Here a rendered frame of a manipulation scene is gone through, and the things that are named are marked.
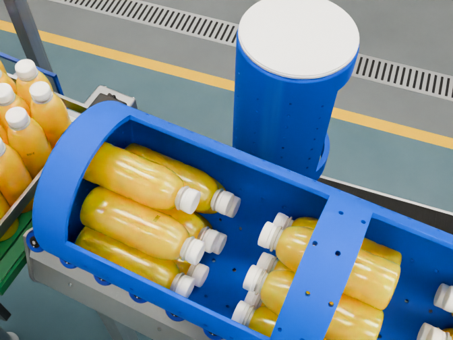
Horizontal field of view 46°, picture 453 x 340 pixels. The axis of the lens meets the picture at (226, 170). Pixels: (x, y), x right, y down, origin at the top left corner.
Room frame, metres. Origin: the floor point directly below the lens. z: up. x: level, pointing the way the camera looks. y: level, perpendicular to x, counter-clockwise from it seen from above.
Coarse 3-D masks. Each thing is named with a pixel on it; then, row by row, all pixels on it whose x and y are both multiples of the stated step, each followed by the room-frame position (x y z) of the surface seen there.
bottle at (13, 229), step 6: (0, 192) 0.52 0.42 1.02; (0, 198) 0.50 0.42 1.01; (0, 204) 0.50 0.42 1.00; (6, 204) 0.51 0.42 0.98; (0, 210) 0.49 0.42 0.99; (6, 210) 0.50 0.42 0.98; (0, 216) 0.48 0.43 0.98; (18, 222) 0.51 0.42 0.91; (12, 228) 0.49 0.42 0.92; (6, 234) 0.48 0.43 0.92; (12, 234) 0.48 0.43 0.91; (0, 240) 0.47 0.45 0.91
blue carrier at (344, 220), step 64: (128, 128) 0.62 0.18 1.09; (64, 192) 0.41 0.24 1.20; (256, 192) 0.51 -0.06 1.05; (320, 192) 0.41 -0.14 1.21; (64, 256) 0.36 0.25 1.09; (256, 256) 0.42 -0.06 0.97; (320, 256) 0.30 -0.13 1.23; (448, 256) 0.38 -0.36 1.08; (192, 320) 0.26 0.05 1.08; (320, 320) 0.23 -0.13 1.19; (384, 320) 0.31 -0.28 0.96; (448, 320) 0.30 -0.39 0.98
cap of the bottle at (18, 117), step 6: (12, 108) 0.65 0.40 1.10; (18, 108) 0.65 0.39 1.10; (6, 114) 0.63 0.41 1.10; (12, 114) 0.64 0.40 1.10; (18, 114) 0.64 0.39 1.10; (24, 114) 0.64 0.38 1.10; (6, 120) 0.62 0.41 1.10; (12, 120) 0.62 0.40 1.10; (18, 120) 0.62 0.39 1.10; (24, 120) 0.63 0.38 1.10; (12, 126) 0.62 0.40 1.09; (18, 126) 0.62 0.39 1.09
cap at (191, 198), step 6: (186, 192) 0.43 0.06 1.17; (192, 192) 0.43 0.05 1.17; (198, 192) 0.43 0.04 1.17; (186, 198) 0.42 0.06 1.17; (192, 198) 0.42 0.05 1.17; (198, 198) 0.43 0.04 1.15; (180, 204) 0.41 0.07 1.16; (186, 204) 0.41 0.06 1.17; (192, 204) 0.42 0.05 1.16; (186, 210) 0.41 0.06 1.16; (192, 210) 0.41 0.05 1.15
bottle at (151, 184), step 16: (112, 144) 0.52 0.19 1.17; (96, 160) 0.48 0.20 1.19; (112, 160) 0.48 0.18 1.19; (128, 160) 0.48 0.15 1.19; (144, 160) 0.48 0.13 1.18; (96, 176) 0.46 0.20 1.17; (112, 176) 0.45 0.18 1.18; (128, 176) 0.45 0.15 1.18; (144, 176) 0.45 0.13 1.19; (160, 176) 0.45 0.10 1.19; (176, 176) 0.46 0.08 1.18; (128, 192) 0.43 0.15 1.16; (144, 192) 0.43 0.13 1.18; (160, 192) 0.43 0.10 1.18; (176, 192) 0.43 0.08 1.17; (160, 208) 0.42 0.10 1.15; (176, 208) 0.41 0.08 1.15
